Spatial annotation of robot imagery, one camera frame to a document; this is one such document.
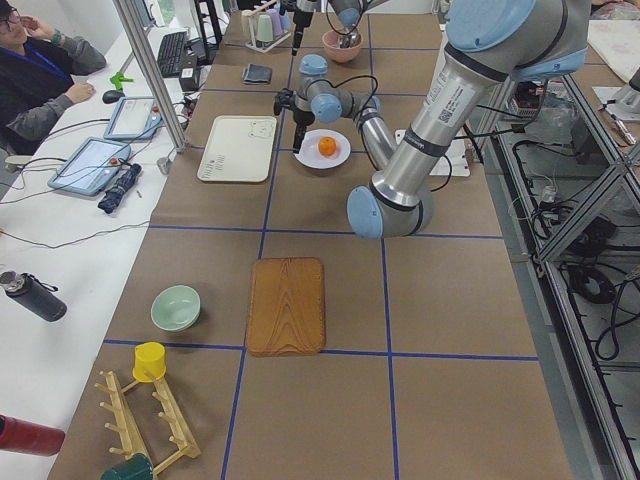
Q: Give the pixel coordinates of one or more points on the wooden cup rack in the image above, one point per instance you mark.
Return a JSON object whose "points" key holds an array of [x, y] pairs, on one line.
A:
{"points": [[146, 420]]}

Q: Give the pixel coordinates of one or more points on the red bottle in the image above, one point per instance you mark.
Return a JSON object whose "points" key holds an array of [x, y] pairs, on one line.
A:
{"points": [[21, 436]]}

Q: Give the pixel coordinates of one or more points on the orange fruit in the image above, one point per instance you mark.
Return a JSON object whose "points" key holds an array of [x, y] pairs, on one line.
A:
{"points": [[327, 146]]}

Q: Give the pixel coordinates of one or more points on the light green bowl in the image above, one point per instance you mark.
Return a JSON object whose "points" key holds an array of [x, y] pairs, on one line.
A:
{"points": [[176, 308]]}

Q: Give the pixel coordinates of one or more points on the small metal cup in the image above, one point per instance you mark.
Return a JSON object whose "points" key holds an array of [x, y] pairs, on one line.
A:
{"points": [[163, 164]]}

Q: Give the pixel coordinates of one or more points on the aluminium camera post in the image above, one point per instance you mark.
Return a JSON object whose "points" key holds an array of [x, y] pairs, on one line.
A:
{"points": [[147, 63]]}

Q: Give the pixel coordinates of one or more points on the pink bowl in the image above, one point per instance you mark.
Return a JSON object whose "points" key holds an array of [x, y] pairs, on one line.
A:
{"points": [[334, 53]]}

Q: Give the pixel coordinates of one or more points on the black computer mouse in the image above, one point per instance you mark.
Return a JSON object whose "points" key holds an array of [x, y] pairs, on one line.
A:
{"points": [[112, 96]]}

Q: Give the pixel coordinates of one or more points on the folded grey cloth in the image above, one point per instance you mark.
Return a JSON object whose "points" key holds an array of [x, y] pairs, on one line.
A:
{"points": [[254, 74]]}

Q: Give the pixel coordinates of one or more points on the black keyboard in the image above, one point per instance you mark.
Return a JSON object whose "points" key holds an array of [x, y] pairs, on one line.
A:
{"points": [[170, 53]]}

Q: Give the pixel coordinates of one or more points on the far teach pendant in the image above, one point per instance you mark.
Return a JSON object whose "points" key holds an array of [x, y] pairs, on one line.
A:
{"points": [[133, 119]]}

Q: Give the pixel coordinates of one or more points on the seated person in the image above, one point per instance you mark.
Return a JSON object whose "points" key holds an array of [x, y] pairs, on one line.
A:
{"points": [[38, 66]]}

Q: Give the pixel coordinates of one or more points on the wooden cutting board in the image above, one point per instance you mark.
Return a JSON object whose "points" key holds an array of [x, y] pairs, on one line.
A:
{"points": [[287, 307]]}

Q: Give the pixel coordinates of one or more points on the near teach pendant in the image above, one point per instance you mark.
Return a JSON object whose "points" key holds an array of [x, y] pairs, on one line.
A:
{"points": [[91, 167]]}

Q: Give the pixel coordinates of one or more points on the black bottle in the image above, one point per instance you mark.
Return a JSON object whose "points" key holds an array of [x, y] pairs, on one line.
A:
{"points": [[35, 296]]}

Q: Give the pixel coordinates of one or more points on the white round plate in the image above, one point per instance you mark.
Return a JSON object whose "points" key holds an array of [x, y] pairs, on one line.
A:
{"points": [[310, 155]]}

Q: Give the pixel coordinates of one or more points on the dark green cup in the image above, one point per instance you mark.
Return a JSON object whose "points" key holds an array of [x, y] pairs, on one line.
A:
{"points": [[137, 467]]}

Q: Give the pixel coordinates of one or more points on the white wire cup rack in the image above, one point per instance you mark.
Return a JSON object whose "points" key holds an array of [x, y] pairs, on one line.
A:
{"points": [[263, 46]]}

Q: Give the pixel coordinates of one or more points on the folded dark blue umbrella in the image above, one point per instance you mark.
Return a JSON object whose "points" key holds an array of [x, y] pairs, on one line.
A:
{"points": [[116, 193]]}

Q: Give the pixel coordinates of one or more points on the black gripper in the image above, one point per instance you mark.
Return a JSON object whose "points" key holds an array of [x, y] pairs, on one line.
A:
{"points": [[299, 19], [300, 118]]}

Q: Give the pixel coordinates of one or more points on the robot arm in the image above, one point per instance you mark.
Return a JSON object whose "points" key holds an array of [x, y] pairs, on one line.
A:
{"points": [[488, 42], [348, 13]]}

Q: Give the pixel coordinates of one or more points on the cream bear print tray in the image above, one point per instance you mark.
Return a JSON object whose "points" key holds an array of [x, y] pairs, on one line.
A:
{"points": [[238, 149]]}

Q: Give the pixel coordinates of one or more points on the teach pendant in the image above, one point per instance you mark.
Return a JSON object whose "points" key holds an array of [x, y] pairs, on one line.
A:
{"points": [[91, 167], [133, 119]]}

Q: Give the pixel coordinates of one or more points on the metal scoop in bowl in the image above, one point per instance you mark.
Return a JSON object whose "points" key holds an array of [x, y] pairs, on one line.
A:
{"points": [[348, 39]]}

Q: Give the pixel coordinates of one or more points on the yellow cup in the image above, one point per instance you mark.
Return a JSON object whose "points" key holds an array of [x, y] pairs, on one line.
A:
{"points": [[149, 362]]}

